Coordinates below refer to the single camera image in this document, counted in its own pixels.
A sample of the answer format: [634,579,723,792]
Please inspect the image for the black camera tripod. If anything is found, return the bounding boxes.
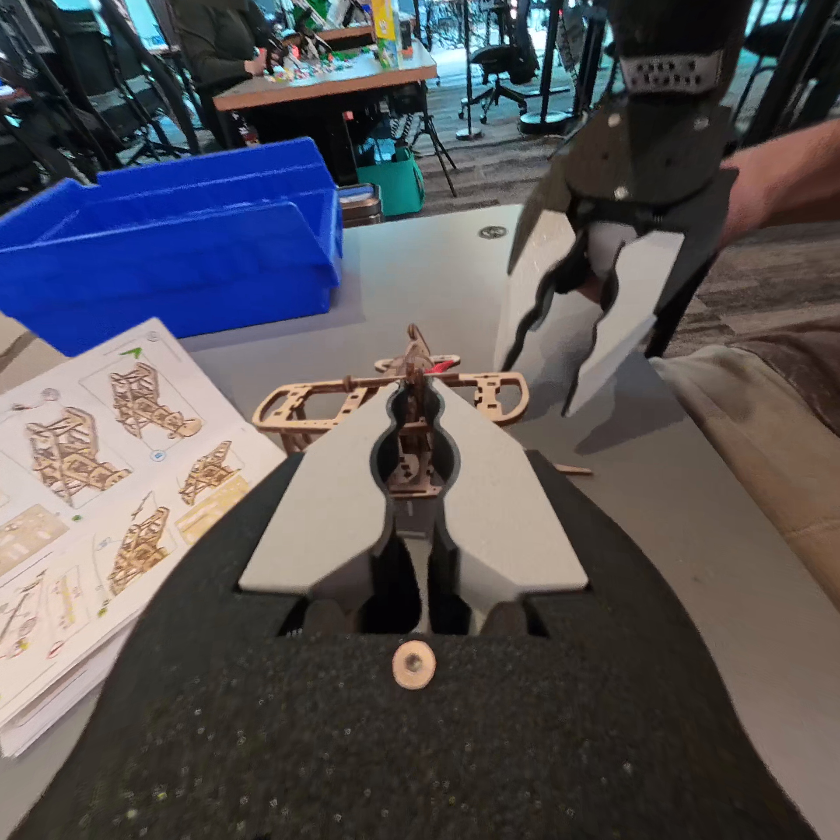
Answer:
[394,112,458,198]

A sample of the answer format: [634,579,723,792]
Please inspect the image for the person's right forearm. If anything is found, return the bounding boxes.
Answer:
[718,121,840,247]

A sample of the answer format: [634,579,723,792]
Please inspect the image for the blue plastic bin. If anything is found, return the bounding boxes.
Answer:
[0,136,344,357]

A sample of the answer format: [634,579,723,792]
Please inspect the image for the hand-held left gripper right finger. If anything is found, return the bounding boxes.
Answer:
[428,378,589,616]

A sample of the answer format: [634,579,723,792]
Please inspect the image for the dark mesh chair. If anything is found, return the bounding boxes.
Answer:
[39,20,198,185]

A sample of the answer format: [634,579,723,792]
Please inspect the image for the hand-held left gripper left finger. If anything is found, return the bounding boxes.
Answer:
[238,386,404,599]

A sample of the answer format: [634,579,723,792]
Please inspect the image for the metal tin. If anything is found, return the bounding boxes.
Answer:
[338,184,383,227]

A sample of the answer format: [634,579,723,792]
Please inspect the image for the pile of colourful bricks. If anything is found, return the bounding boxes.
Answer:
[262,49,368,83]

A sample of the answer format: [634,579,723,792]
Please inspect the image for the black office chair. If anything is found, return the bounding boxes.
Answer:
[459,42,539,126]

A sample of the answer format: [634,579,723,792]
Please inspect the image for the wooden biplane model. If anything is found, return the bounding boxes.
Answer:
[252,323,531,503]

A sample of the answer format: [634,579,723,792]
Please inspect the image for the wooden work table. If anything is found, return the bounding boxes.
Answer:
[213,39,439,185]

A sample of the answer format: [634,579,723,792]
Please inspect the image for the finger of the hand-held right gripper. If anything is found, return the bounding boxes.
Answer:
[492,209,592,375]
[563,231,685,417]

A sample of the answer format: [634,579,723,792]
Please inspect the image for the grey desk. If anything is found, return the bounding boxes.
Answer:
[0,203,840,840]

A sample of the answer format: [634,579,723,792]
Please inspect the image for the black stand legs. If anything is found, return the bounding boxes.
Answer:
[742,0,840,152]

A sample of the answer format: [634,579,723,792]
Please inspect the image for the green bag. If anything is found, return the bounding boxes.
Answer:
[356,147,426,217]

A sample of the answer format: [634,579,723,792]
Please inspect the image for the round base pole stand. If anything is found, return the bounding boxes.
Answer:
[518,0,585,135]

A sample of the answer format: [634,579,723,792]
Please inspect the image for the white instruction booklet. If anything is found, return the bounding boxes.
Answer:
[0,318,286,759]

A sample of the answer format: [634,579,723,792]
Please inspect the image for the yellow green box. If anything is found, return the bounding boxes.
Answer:
[369,0,403,70]

